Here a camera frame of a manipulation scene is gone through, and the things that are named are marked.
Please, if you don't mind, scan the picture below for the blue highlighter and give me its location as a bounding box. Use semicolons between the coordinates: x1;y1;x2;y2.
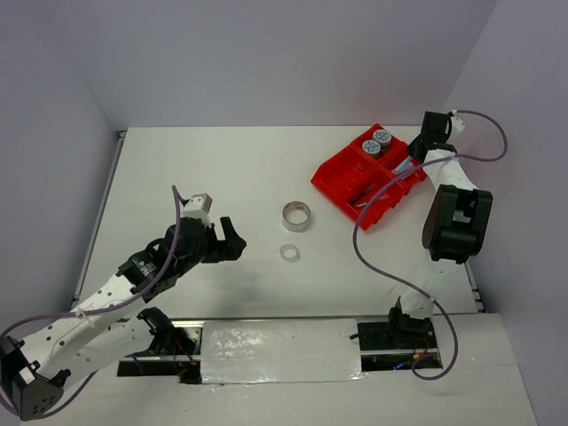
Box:
392;156;414;175

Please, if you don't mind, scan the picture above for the small clear tape roll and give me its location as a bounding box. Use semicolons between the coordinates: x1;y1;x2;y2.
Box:
280;244;300;263

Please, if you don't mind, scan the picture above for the blue paint jar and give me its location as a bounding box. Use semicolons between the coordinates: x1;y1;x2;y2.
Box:
361;139;382;158
373;129;392;150

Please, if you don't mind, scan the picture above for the red gel pen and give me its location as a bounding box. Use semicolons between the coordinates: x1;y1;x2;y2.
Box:
353;195;389;209

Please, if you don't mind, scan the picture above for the blue gel pen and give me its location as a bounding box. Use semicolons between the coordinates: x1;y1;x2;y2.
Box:
350;183;376;205

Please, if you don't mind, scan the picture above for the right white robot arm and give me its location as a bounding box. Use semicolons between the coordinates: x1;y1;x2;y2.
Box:
385;112;493;347

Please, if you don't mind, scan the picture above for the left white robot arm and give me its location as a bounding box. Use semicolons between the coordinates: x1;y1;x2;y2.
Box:
1;217;247;422

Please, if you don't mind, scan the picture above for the red compartment bin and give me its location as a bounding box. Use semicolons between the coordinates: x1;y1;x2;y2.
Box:
311;123;426;231

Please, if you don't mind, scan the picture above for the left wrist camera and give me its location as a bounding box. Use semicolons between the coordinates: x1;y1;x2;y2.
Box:
181;193;213;227

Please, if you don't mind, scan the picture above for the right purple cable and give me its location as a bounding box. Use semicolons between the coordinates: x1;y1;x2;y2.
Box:
353;109;509;382

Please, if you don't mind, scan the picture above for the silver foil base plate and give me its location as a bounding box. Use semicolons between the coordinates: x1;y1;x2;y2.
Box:
116;317;445;385

